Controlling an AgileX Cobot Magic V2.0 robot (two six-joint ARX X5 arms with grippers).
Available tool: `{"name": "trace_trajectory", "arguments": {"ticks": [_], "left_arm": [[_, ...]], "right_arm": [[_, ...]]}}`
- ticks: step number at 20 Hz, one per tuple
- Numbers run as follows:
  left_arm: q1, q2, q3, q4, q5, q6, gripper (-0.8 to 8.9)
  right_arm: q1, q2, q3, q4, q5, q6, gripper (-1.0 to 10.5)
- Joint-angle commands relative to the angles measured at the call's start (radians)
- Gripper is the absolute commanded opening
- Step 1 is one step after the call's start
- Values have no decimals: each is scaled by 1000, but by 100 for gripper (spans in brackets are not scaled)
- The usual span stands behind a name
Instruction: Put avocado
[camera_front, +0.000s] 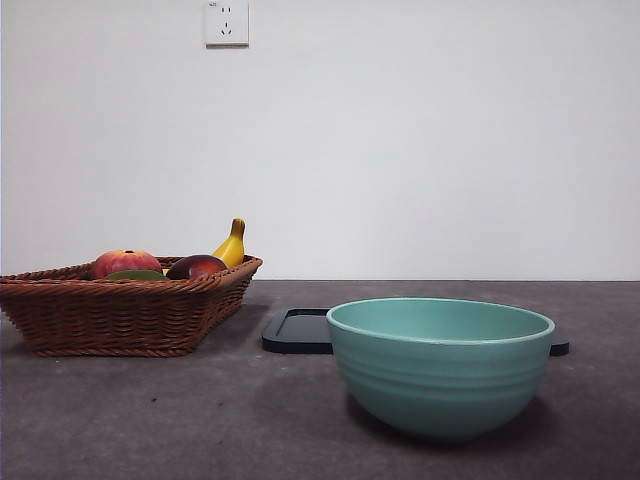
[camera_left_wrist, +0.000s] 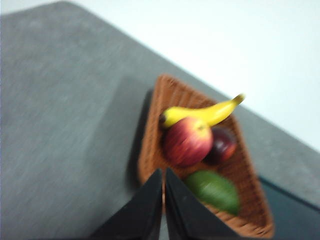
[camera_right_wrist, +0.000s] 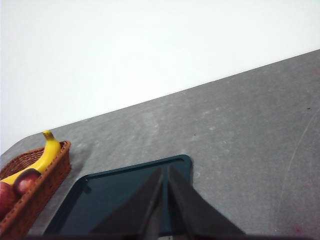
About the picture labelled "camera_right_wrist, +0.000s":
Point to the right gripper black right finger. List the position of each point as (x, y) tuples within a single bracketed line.
[(190, 212)]

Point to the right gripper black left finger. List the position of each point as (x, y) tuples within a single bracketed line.
[(140, 212)]

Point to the dark rectangular tray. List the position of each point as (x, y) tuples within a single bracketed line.
[(105, 192)]

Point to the brown wicker basket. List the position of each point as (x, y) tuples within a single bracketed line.
[(37, 200)]

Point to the yellow banana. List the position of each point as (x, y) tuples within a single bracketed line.
[(48, 155)]

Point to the orange-red peach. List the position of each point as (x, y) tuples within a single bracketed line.
[(6, 200)]

